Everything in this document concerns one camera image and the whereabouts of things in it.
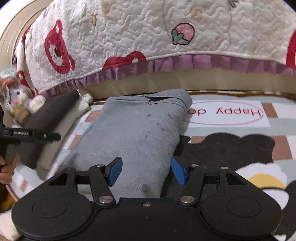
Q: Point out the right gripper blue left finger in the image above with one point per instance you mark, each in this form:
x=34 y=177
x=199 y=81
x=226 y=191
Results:
x=113 y=170

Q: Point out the white quilt with red bears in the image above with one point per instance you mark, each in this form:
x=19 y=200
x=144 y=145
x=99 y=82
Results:
x=242 y=44

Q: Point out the folded dark brown garment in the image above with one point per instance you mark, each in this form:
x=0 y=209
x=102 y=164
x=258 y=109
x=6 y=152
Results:
x=46 y=120

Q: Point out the grey knit cat sweater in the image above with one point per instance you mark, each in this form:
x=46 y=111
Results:
x=142 y=130

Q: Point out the beige mattress edge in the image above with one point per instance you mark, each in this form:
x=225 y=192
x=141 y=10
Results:
x=198 y=80

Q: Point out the person's left hand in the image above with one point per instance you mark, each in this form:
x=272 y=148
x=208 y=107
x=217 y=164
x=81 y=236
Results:
x=7 y=171

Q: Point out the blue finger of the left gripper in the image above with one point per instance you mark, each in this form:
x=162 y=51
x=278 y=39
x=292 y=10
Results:
x=48 y=137

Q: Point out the folded cream garment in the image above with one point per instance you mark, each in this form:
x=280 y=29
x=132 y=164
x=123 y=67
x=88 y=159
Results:
x=50 y=150

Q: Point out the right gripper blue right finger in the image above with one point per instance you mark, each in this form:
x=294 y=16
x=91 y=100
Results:
x=182 y=173

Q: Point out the grey bunny plush toy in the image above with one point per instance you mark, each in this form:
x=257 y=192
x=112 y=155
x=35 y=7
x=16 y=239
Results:
x=19 y=100

